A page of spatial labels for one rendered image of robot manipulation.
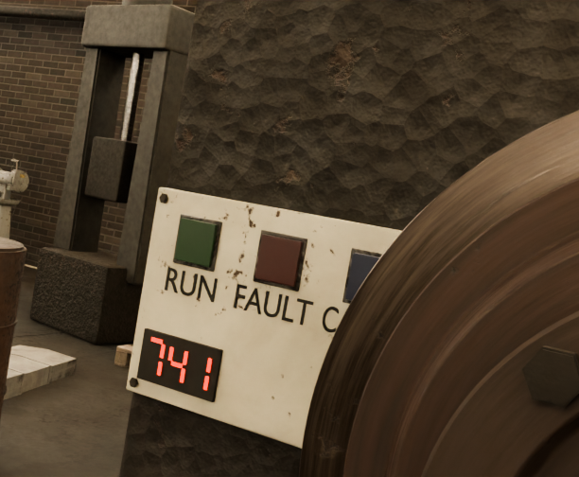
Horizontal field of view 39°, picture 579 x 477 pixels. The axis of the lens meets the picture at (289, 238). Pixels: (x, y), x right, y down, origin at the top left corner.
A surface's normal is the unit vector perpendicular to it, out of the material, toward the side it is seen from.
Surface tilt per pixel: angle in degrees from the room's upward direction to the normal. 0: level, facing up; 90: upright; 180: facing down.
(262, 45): 90
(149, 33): 90
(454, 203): 90
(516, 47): 90
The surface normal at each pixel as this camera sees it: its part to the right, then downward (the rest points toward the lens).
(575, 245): -0.53, -0.83
